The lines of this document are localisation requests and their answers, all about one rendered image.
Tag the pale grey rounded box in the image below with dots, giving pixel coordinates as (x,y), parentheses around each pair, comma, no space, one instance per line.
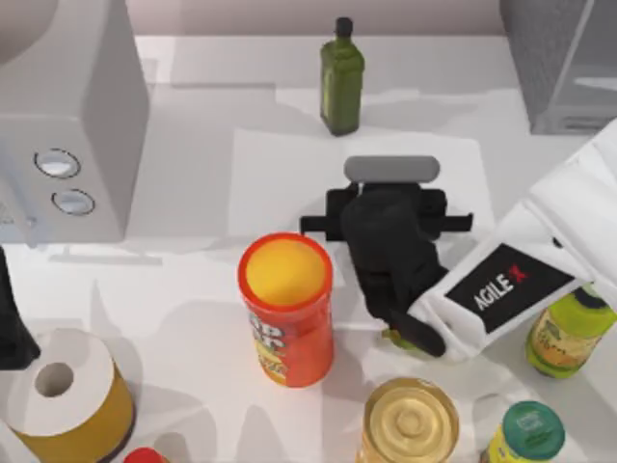
(391,168)

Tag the orange tube can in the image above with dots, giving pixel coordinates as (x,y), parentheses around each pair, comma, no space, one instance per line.
(289,318)

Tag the small yellow-green object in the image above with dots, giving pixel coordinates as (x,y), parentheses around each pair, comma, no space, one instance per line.
(393,337)

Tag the golden tin can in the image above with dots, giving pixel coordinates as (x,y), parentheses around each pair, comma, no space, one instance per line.
(410,424)

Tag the yellow-green bottle with black cap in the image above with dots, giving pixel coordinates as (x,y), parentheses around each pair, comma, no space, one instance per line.
(564,337)

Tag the small microwave knob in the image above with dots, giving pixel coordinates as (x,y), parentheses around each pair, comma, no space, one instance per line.
(73,201)

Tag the pale microwave oven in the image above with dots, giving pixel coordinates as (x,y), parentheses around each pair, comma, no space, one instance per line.
(91,96)

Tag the large microwave knob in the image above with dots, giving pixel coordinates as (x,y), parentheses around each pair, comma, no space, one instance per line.
(57,163)

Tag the yellow bottle with green lid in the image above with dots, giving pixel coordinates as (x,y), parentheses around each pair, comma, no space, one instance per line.
(530,434)

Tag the red cap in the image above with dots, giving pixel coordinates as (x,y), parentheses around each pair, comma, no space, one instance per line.
(144,456)

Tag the white and yellow paper roll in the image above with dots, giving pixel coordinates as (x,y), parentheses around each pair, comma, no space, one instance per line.
(82,410)

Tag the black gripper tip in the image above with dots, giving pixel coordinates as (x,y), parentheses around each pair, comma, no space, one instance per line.
(12,328)

